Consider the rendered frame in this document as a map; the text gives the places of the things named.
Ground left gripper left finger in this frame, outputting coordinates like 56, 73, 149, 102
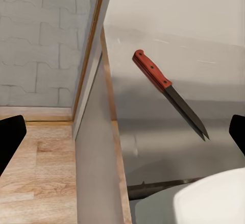
0, 115, 27, 176

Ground parer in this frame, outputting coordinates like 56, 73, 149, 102
134, 49, 209, 139

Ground bowl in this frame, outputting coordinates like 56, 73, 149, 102
173, 168, 245, 224

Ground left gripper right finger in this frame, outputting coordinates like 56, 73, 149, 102
229, 114, 245, 155

